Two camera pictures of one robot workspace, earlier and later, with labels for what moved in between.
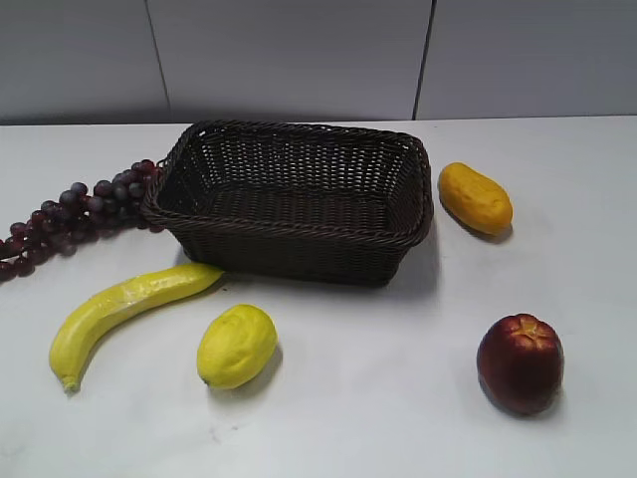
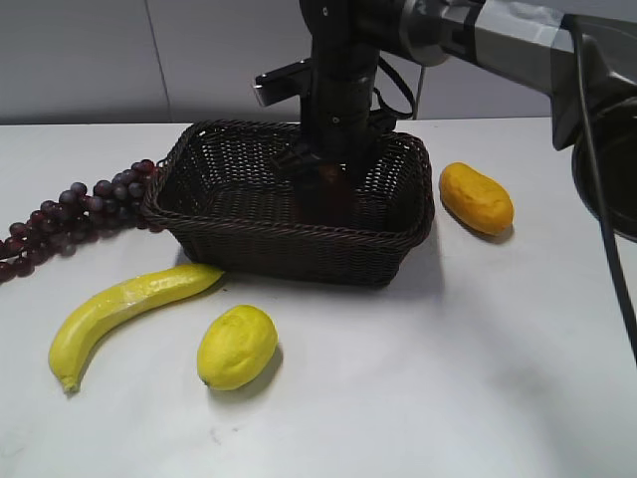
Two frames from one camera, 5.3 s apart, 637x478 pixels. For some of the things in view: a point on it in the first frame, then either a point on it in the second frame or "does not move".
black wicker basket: (296, 202) does not move
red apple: (521, 364) to (329, 202)
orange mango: (475, 198) does not move
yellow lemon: (236, 347) does not move
